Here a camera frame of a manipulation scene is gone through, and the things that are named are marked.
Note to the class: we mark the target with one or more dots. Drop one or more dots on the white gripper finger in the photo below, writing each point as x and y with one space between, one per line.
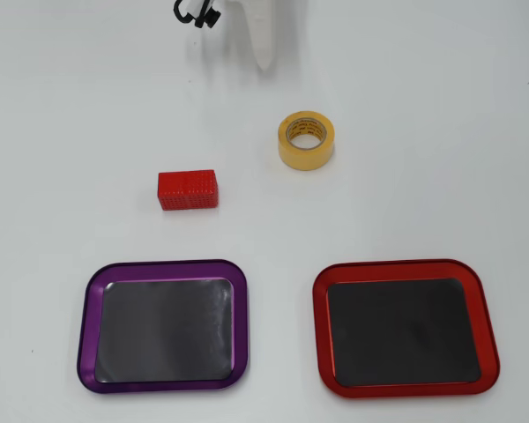
271 26
251 22

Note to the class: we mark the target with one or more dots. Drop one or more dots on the red tray with black mat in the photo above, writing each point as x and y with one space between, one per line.
403 330

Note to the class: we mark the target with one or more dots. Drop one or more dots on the yellow tape roll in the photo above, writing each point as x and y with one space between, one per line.
306 156

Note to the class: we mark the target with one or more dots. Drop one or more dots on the purple tray with black mat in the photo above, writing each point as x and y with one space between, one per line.
163 328

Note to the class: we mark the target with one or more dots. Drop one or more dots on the red studded rectangular block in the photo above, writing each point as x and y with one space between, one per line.
187 189

